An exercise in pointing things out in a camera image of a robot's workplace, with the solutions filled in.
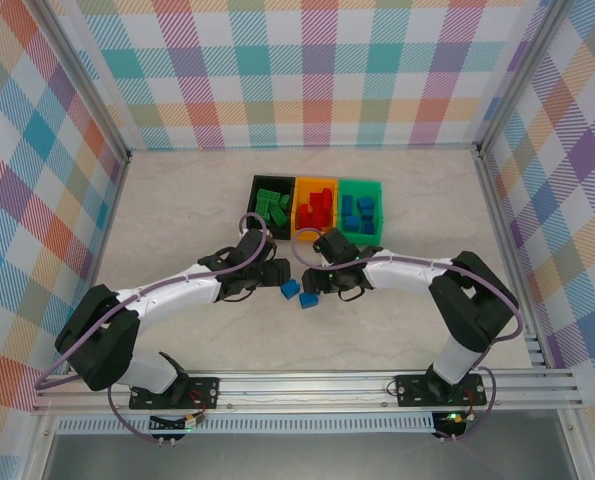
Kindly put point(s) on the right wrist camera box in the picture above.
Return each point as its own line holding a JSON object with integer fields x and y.
{"x": 334, "y": 242}

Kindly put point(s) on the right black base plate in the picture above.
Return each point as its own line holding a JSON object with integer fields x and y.
{"x": 412, "y": 390}

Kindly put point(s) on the black plastic bin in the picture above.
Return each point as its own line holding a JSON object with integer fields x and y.
{"x": 272, "y": 182}

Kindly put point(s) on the long red lego brick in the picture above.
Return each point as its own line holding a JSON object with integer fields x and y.
{"x": 320, "y": 223}
{"x": 322, "y": 196}
{"x": 306, "y": 216}
{"x": 327, "y": 212}

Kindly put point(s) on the green sloped lego brick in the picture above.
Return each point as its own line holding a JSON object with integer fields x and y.
{"x": 283, "y": 200}

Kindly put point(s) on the orange plastic bin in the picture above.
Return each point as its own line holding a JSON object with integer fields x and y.
{"x": 304, "y": 187}

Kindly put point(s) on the aluminium frame post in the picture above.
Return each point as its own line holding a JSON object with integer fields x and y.
{"x": 519, "y": 75}
{"x": 83, "y": 75}

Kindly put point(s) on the green plastic bin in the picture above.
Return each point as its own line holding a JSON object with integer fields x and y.
{"x": 357, "y": 187}

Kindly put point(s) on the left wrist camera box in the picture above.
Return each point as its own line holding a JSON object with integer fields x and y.
{"x": 251, "y": 234}

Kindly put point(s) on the aluminium mounting rail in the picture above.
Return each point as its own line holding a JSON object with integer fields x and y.
{"x": 302, "y": 387}

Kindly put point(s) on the long green lego brick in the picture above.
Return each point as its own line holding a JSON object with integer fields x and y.
{"x": 263, "y": 206}
{"x": 278, "y": 216}
{"x": 267, "y": 194}

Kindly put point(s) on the right black-white robot arm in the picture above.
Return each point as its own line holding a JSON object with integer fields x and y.
{"x": 477, "y": 305}

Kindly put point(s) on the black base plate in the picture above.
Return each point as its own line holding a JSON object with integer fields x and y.
{"x": 202, "y": 392}
{"x": 412, "y": 390}

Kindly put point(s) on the left black-white robot arm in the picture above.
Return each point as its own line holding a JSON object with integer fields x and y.
{"x": 97, "y": 335}

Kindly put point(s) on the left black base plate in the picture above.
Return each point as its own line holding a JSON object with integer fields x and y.
{"x": 202, "y": 392}

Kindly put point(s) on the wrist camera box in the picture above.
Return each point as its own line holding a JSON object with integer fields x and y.
{"x": 334, "y": 242}
{"x": 251, "y": 234}

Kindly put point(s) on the aluminium side frame rail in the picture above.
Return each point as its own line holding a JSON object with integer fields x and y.
{"x": 494, "y": 200}

